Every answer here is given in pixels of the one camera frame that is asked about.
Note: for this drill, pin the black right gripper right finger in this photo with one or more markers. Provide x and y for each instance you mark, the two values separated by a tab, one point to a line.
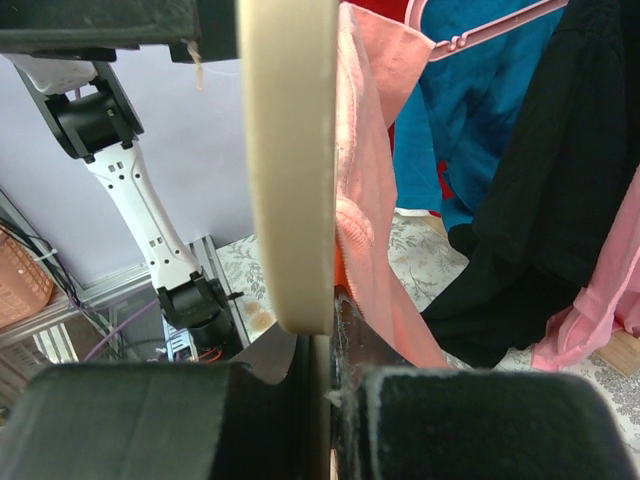
393	420

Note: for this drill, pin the beige hanger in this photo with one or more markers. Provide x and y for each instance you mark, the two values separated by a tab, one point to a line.
288	51

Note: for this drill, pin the salmon pink t-shirt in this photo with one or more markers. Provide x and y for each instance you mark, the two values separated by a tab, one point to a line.
379	62

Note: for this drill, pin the pink hanging t-shirt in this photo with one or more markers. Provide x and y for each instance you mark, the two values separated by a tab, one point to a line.
609	303

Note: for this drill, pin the orange perforated basket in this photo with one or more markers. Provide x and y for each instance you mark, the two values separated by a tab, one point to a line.
26	288

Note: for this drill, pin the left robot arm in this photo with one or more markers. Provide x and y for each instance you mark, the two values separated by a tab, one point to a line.
88	112

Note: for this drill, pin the pink hanger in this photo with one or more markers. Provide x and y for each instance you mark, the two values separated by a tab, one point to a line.
486	32

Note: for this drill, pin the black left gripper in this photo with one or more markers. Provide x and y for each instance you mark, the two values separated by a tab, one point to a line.
95	30

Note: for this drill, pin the black hanging t-shirt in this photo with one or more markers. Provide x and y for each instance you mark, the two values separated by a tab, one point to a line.
535	239

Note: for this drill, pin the aluminium frame rail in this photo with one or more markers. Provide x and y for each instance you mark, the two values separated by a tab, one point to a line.
62	332

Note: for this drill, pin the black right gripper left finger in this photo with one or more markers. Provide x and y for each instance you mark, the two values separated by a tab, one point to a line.
242	418

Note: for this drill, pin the blue hanging t-shirt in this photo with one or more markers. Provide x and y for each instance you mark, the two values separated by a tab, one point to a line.
456	124

